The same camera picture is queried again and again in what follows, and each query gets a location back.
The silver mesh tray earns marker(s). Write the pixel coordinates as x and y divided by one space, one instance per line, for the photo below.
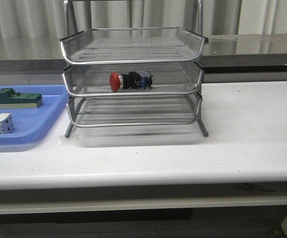
132 45
130 111
169 78

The dark granite counter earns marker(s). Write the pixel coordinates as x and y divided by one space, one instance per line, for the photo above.
222 54

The silver metal rack frame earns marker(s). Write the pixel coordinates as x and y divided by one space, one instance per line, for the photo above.
71 29

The red emergency stop button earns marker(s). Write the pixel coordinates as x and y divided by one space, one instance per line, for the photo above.
134 80

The blue plastic tray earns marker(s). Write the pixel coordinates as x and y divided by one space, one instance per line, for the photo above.
31 125

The green terminal block module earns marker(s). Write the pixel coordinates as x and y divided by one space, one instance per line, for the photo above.
10 99

